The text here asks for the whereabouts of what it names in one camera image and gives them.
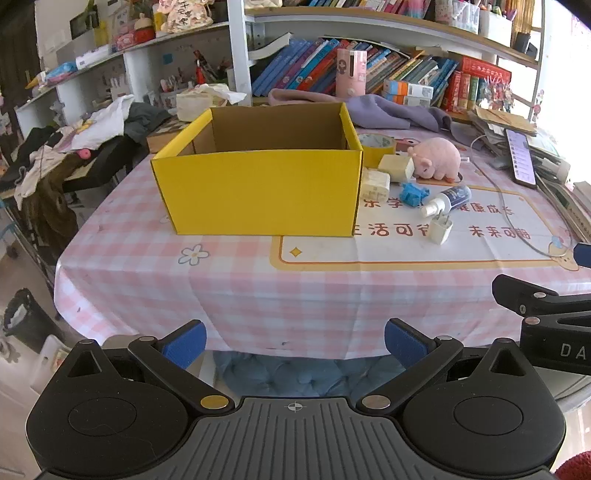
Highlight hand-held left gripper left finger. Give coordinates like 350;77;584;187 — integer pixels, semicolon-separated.
60;319;235;416

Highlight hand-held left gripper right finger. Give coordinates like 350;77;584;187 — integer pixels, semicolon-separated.
358;318;533;415

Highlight white charger plug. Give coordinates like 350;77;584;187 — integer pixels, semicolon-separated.
430;213;454;245

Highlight white spray bottle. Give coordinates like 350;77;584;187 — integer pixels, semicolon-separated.
420;185;472;217

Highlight blue plastic clip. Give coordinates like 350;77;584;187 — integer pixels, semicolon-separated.
399;182;431;208

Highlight pink plush pig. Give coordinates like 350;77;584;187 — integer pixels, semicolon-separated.
406;138;463;183

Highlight yellow cardboard box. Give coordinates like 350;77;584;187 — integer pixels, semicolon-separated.
150;102;365;237

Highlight yellow tape roll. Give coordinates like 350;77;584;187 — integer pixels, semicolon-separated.
358;134;397;168

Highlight stack of books and papers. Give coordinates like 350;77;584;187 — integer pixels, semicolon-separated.
526;134;591;243

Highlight pink checked tablecloth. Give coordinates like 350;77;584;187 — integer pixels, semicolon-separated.
54;117;591;361

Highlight blue tufted cushion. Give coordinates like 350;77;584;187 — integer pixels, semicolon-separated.
212;351;407;398

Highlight black smartphone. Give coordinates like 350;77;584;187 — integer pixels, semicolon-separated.
504;128;539;189

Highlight red knitted fabric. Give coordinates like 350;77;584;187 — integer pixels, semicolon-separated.
554;455;591;480

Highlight white plastic crate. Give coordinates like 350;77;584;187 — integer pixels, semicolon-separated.
30;335;72;393

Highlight brown paper envelopes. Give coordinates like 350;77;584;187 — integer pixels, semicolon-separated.
471;106;539;137

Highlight black bag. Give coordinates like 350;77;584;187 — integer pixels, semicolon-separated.
2;288;63;354

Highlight brown garment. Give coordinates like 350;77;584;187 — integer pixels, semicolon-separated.
23;157;84;259

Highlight red book set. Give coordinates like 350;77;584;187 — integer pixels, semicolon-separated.
443;56;512;114

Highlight wooden box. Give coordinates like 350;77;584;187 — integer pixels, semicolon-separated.
147;121;186;153

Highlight orange white carton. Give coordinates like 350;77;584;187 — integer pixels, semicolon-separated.
382;92;432;108
383;79;435;99

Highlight purple cloth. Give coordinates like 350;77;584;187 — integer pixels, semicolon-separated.
268;88;467;140

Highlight dark grey garment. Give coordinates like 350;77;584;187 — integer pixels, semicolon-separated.
124;102;174;141

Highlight white printed garment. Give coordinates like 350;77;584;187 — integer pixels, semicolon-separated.
58;95;136;151

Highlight cream tissue box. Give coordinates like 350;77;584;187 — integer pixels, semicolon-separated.
176;84;247;123

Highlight white pen holder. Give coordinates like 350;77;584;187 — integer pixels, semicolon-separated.
478;7;513;47

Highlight pink cylindrical tumbler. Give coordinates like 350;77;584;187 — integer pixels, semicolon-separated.
336;48;368;99

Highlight row of leaning books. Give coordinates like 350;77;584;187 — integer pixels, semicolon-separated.
252;37;460;99

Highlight white shelf unit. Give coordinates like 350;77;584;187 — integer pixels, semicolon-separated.
14;0;546;134

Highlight row of upright shelf books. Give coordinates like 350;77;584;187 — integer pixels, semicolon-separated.
284;0;437;16

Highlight floral fabric pouch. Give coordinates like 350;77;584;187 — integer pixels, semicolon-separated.
159;0;215;34

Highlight white cable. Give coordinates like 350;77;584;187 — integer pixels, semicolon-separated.
468;134;561;257

